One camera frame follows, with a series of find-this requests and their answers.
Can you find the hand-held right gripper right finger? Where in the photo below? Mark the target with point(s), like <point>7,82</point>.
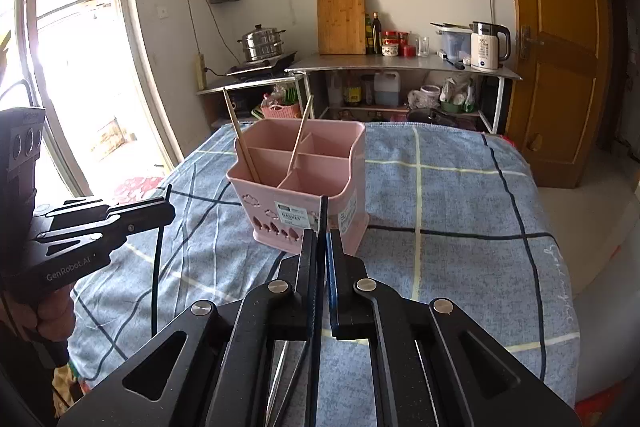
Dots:
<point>332,267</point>

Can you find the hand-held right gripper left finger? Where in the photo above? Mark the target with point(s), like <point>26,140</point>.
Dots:
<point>312,267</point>

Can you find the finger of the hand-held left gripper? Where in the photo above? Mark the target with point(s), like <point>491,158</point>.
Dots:
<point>100,208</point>
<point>115,229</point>

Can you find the pink plastic utensil basket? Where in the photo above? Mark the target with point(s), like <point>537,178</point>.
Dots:
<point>300,207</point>

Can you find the silver metal chopstick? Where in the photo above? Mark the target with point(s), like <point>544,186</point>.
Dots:
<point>279,382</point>

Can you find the person's left hand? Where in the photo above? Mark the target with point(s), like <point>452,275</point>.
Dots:
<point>54,314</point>

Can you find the blue checked blanket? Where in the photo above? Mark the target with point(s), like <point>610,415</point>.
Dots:
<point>450,207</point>

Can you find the wooden chopstick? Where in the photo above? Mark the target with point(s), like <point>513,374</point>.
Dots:
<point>300,132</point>
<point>239,137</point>

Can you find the small pink woven basket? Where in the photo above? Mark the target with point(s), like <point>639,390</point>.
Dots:
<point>280,112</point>

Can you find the beige power strip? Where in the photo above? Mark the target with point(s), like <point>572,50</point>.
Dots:
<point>200,72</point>

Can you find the dark bottle yellow label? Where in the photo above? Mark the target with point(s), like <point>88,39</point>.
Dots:
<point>351,92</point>

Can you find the black wok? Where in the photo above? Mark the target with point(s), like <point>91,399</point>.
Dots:
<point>430,117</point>

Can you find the metal side shelf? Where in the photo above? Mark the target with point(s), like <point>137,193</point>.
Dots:
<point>235,84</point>

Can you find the white plastic jug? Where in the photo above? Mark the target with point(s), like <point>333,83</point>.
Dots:
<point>387,89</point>

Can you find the black induction cooker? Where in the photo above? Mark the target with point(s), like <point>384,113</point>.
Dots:
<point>250,69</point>

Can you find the metal shelf table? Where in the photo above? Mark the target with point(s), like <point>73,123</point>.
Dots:
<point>375,63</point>

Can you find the white patterned bowl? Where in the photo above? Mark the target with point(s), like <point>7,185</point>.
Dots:
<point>390,50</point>

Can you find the small red jar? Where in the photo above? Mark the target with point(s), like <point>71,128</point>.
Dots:
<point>407,51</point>

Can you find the steel steamer pot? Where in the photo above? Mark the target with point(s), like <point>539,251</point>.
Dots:
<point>260,44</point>

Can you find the green glass bottle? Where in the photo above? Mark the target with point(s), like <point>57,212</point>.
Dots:
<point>369,37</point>

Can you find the red lid jar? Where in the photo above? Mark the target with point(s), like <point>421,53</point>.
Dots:
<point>403,38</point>
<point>389,38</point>

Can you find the dark oil bottle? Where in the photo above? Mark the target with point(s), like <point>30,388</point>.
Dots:
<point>377,34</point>

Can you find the clear drinking glass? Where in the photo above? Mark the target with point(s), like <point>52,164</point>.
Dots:
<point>423,47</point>

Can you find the wooden cutting board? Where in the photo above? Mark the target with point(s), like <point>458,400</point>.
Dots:
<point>341,22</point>

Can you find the water filter pitcher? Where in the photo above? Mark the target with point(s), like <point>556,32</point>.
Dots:
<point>455,44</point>

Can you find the white electric kettle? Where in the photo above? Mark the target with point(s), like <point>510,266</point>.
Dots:
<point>485,49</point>

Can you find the wooden door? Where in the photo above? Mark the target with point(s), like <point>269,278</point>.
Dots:
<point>550,7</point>

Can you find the white window frame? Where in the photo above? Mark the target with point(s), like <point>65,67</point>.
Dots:
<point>137,57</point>

